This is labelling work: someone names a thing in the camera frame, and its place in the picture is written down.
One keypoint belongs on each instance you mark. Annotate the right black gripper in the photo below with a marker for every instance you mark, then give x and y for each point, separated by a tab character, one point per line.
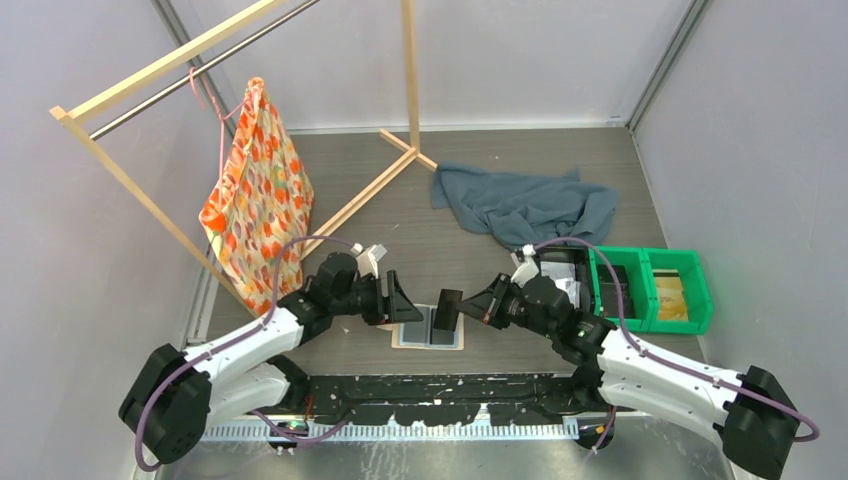
485	304

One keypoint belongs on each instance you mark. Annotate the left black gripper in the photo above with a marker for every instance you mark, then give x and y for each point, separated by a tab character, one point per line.
400	308

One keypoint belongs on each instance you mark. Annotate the black VIP credit card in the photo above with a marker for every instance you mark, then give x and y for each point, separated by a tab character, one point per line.
417	333

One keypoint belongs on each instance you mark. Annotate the beige leather card holder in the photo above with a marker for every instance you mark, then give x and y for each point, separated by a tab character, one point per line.
438	341

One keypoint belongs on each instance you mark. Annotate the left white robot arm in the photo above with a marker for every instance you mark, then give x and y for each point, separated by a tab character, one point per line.
180	394

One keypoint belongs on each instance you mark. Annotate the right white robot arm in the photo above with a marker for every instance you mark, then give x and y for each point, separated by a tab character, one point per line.
748	415

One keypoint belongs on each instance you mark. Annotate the black tray with cards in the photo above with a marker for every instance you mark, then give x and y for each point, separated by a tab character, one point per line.
571	268

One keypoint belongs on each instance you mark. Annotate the blue grey cloth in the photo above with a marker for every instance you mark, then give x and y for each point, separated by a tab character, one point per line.
519	209

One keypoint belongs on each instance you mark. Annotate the orange floral fabric bag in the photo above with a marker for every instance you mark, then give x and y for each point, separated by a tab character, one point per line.
261	200

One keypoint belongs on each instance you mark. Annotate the green plastic bin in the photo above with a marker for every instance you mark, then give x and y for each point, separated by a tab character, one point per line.
660	291

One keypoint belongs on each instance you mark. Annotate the metal hanging rod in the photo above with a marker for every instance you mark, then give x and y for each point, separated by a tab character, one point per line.
201	70

